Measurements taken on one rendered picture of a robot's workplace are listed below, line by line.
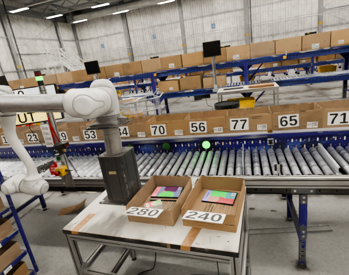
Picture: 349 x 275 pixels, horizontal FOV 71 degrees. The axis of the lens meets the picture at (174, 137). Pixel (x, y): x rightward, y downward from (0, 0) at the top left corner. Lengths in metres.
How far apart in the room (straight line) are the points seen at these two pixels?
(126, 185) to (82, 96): 0.65
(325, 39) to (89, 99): 6.20
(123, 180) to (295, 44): 5.83
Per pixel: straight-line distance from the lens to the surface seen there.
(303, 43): 6.86
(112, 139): 1.58
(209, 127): 2.31
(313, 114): 2.33
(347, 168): 2.01
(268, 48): 6.74
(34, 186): 1.83
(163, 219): 1.39
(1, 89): 1.81
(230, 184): 1.61
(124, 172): 1.59
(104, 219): 1.60
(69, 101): 1.38
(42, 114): 2.37
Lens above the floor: 1.59
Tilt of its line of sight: 17 degrees down
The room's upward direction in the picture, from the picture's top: 8 degrees counter-clockwise
